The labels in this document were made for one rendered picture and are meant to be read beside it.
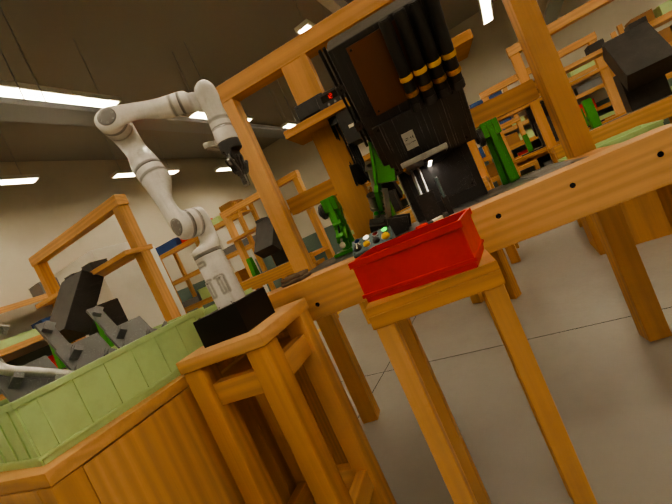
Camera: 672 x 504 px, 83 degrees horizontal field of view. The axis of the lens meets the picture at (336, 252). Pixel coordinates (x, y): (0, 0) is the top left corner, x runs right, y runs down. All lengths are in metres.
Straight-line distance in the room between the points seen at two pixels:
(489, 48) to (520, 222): 10.58
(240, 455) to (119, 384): 0.41
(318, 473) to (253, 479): 0.22
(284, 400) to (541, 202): 0.95
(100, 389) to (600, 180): 1.53
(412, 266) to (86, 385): 0.93
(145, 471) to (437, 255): 0.96
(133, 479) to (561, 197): 1.42
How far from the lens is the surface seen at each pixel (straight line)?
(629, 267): 2.09
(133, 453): 1.27
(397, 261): 0.99
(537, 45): 2.01
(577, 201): 1.34
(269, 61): 2.12
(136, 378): 1.35
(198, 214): 1.27
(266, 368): 1.11
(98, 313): 1.71
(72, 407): 1.27
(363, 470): 1.49
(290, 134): 1.88
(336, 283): 1.34
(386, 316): 0.99
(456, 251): 0.95
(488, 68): 11.67
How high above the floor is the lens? 1.01
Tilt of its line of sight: 3 degrees down
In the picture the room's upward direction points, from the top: 24 degrees counter-clockwise
